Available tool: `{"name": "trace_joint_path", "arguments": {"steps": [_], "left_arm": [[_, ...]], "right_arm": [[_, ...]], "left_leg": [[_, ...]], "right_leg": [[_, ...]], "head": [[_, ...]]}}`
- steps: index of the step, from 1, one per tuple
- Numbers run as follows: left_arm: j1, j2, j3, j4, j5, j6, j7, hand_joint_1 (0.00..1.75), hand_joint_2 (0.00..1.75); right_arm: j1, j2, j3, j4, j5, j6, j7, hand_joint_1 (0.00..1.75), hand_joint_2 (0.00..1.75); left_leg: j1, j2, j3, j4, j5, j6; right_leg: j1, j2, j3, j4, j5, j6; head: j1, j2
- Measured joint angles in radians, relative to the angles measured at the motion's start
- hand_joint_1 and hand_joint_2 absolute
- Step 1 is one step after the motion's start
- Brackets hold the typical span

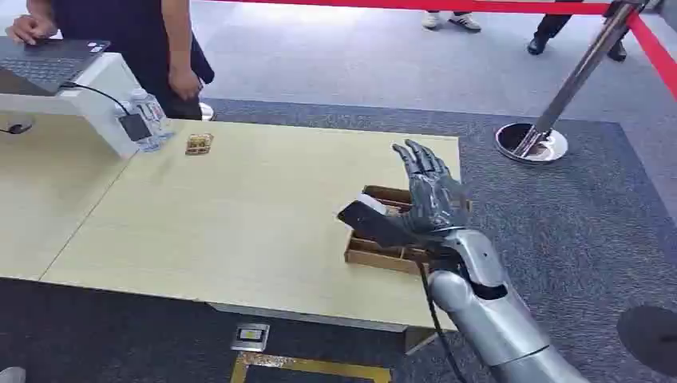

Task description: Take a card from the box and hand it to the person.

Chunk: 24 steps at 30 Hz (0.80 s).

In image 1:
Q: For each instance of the black round object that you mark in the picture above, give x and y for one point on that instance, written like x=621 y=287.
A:
x=650 y=338

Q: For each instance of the person in black shoes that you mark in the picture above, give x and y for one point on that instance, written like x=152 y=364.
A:
x=550 y=31

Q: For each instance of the metal floor socket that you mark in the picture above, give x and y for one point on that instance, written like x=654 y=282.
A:
x=250 y=337

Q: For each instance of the person at desk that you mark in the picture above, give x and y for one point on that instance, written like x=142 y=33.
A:
x=132 y=42

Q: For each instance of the person in white shoes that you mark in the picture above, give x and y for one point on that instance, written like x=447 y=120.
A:
x=452 y=20

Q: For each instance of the person's left hand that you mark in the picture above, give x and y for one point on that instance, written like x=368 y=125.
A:
x=185 y=83

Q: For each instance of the person's right hand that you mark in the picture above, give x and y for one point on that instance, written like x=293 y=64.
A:
x=29 y=27

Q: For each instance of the short red barrier belt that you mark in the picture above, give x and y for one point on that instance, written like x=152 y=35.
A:
x=656 y=53

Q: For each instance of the dark laptop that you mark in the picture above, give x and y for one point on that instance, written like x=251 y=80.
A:
x=45 y=63

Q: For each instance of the chrome stanchion post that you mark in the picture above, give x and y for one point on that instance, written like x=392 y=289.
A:
x=576 y=74

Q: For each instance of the clear water bottle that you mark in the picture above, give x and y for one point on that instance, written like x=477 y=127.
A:
x=153 y=119

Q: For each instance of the desk leg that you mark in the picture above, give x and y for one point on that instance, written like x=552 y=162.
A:
x=420 y=341

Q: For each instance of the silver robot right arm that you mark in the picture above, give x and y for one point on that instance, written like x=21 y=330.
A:
x=492 y=312

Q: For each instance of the long red barrier belt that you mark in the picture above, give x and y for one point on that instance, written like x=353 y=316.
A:
x=423 y=5

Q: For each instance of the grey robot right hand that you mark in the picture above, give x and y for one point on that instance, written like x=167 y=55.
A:
x=435 y=198

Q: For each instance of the black power adapter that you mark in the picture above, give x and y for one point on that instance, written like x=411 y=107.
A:
x=134 y=127

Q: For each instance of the white desk riser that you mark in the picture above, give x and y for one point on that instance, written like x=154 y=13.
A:
x=98 y=100

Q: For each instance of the person's hand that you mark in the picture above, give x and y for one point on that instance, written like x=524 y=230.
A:
x=185 y=83
x=29 y=27

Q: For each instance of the grey object on floor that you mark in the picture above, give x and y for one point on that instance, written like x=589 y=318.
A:
x=10 y=375

